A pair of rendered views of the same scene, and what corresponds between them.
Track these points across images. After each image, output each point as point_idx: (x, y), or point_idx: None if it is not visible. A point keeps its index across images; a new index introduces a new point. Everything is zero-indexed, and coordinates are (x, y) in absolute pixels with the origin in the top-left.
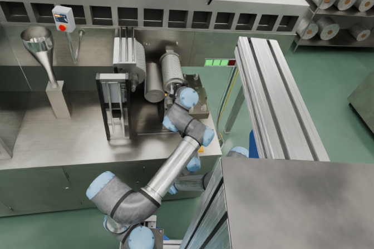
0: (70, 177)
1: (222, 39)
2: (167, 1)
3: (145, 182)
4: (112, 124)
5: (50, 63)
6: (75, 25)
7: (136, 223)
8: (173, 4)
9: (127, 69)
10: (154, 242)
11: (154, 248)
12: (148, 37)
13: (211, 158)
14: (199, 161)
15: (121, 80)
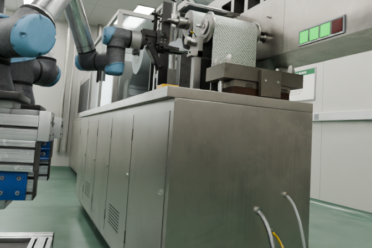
0: (111, 139)
1: None
2: None
3: (129, 180)
4: (153, 74)
5: (171, 39)
6: None
7: None
8: None
9: (186, 16)
10: (17, 61)
11: (14, 89)
12: (249, 21)
13: (168, 111)
14: (112, 29)
15: (161, 5)
